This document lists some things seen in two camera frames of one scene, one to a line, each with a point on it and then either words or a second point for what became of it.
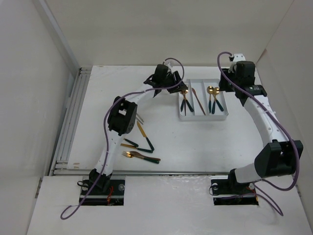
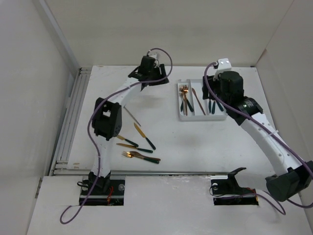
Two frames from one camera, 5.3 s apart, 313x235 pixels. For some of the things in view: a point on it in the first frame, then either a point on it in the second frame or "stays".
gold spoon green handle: x=213 y=105 stays
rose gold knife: x=194 y=92 stays
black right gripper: x=223 y=85 → x=212 y=82
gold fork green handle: x=182 y=105 stays
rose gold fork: x=184 y=92 stays
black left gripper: x=174 y=76 → x=159 y=70
